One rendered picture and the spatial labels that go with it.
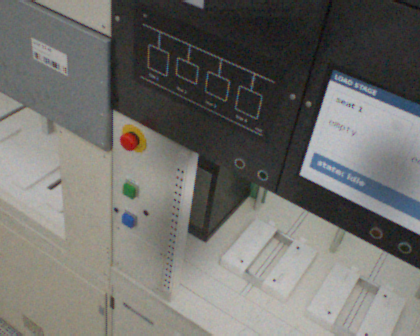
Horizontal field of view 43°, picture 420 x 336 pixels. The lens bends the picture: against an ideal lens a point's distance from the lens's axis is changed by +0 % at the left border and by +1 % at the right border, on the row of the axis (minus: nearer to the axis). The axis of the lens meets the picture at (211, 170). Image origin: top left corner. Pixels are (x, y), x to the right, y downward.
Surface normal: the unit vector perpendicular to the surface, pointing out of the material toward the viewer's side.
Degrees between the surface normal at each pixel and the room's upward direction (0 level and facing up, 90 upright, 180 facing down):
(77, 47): 90
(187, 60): 90
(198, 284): 0
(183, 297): 0
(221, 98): 90
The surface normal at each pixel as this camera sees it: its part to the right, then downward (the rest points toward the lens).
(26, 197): 0.13, -0.75
